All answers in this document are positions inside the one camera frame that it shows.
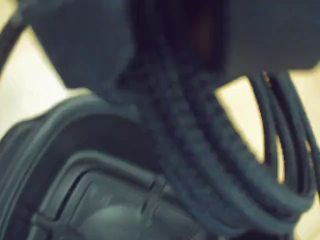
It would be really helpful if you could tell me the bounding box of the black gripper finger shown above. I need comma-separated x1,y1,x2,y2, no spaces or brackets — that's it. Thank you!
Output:
214,0,320,90
16,0,137,100

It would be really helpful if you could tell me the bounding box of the black charging cable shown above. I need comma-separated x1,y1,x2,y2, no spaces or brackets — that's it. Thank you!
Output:
117,24,318,226

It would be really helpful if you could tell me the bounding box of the black bowl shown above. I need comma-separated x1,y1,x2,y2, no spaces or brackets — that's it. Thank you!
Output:
0,94,301,240

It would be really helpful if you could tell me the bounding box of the black robot wiring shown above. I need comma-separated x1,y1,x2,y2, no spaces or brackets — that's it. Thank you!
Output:
0,17,31,73

